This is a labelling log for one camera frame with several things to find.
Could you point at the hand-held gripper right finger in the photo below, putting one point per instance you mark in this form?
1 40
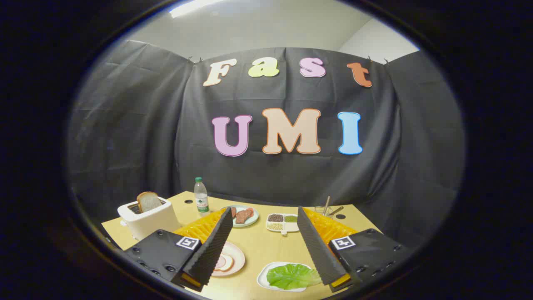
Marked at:
318 246

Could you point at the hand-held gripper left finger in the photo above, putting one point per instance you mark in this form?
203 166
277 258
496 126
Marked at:
210 250

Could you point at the green lettuce leaf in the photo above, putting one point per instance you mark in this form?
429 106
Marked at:
291 276

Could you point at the white bread slice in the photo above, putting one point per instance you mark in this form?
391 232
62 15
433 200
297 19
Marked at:
149 201

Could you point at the round ham slice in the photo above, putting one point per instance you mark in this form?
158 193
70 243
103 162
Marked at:
225 263

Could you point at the pink plate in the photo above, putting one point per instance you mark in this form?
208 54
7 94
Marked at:
237 254

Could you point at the white divided dish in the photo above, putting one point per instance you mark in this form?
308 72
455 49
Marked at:
289 227

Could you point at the clear glass cup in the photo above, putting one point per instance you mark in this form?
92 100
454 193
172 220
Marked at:
320 209

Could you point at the wooden spoon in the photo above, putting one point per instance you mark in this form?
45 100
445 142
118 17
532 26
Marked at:
335 211

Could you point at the green beans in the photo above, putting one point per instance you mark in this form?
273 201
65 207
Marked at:
290 218

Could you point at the wooden stick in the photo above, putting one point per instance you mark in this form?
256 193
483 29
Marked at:
326 204

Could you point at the brown meat piece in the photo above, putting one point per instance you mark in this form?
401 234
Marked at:
233 212
244 215

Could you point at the pale yellow beans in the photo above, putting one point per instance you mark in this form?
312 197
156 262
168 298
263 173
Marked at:
275 226

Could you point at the light blue plate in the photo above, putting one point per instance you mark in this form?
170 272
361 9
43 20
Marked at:
252 221

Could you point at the dark brown seeds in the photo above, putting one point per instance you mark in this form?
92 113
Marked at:
275 218

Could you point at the clear plastic water bottle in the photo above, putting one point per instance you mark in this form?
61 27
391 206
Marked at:
201 198

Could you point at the white plate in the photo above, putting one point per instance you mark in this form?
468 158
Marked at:
263 278

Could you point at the white toaster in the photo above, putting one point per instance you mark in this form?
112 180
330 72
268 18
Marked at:
152 223

